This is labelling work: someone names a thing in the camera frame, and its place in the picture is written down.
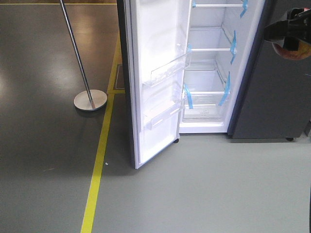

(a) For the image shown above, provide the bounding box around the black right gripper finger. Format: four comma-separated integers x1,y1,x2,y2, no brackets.
264,8,311,51

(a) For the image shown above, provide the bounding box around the red yellow apple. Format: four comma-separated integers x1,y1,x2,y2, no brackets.
272,41,311,61

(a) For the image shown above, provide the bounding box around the grey fridge with white interior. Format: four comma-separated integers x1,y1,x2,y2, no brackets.
179,0,311,142

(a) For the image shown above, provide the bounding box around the white fridge door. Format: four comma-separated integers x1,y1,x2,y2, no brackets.
117,0,191,168

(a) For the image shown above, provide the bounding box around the clear crisper drawer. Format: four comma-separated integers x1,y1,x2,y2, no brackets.
182,92,227,123

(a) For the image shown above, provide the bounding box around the clear middle door bin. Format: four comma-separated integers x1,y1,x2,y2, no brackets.
142,44,192,87

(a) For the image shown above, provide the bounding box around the clear door bin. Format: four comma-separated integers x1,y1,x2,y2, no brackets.
142,44,192,87
143,94,184,130

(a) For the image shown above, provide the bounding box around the clear lower door bin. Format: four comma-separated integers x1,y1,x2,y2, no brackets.
143,94,184,130

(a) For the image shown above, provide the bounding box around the grey floor sign sticker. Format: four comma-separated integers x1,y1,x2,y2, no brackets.
114,64,124,90

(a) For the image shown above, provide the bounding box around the silver pole stand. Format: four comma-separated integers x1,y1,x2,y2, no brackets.
59,0,107,112

